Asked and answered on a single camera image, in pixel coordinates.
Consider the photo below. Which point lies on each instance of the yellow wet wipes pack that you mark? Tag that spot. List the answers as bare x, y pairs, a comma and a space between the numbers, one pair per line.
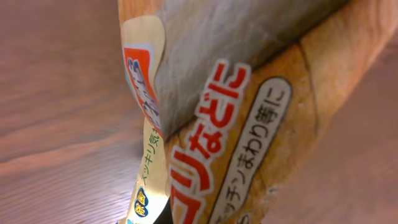
235, 94

